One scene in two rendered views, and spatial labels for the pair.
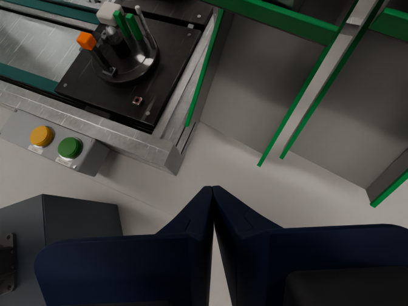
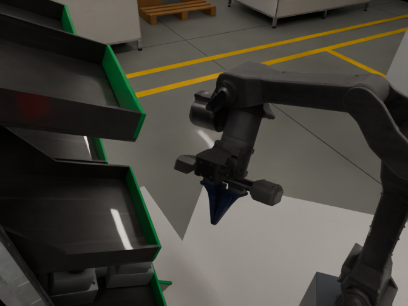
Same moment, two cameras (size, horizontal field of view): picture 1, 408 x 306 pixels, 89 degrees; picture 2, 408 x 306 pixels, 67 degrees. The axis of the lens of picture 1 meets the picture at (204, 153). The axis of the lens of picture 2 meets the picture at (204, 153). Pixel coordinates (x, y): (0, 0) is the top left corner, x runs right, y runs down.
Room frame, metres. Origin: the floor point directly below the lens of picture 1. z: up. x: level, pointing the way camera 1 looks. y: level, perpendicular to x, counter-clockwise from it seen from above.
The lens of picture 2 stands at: (0.34, 0.08, 1.64)
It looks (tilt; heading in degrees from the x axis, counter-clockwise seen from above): 41 degrees down; 196
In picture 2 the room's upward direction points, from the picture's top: 2 degrees clockwise
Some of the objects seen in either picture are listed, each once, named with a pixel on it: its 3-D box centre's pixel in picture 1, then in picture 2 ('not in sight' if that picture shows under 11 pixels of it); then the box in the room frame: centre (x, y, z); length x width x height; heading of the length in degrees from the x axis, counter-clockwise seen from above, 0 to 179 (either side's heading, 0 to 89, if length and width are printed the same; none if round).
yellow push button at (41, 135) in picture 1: (42, 136); not in sight; (0.25, 0.30, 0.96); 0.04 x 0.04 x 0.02
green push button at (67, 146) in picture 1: (70, 148); not in sight; (0.21, 0.24, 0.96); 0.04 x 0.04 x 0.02
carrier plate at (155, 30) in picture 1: (130, 62); not in sight; (0.37, 0.10, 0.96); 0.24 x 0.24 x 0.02; 51
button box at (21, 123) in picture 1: (54, 142); not in sight; (0.25, 0.30, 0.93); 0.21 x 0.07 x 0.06; 51
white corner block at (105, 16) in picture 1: (112, 17); not in sight; (0.50, 0.11, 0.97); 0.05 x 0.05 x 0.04; 51
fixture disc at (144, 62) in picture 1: (125, 56); not in sight; (0.37, 0.10, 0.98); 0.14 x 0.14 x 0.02
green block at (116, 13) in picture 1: (122, 24); not in sight; (0.41, 0.08, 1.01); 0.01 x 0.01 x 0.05; 51
